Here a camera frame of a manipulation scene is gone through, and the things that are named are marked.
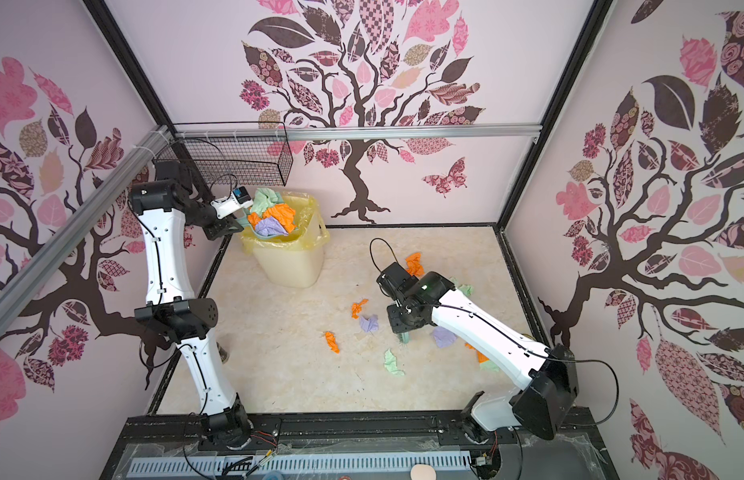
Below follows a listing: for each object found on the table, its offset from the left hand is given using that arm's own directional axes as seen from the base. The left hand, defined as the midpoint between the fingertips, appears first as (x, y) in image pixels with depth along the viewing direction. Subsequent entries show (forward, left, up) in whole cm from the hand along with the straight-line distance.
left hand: (230, 224), depth 79 cm
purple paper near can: (-17, -38, -27) cm, 50 cm away
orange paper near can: (-26, -71, -28) cm, 81 cm away
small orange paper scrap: (-10, -34, -28) cm, 45 cm away
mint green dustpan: (+6, -8, +3) cm, 10 cm away
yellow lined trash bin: (-1, -15, -14) cm, 21 cm away
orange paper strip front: (-22, -27, -28) cm, 45 cm away
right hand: (-21, -47, -14) cm, 53 cm away
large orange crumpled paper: (+8, -54, -29) cm, 62 cm away
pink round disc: (-53, -51, -29) cm, 79 cm away
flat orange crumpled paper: (+3, -14, +1) cm, 14 cm away
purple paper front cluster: (-20, -61, -29) cm, 71 cm away
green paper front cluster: (-28, -44, -29) cm, 60 cm away
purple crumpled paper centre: (+1, -10, -2) cm, 11 cm away
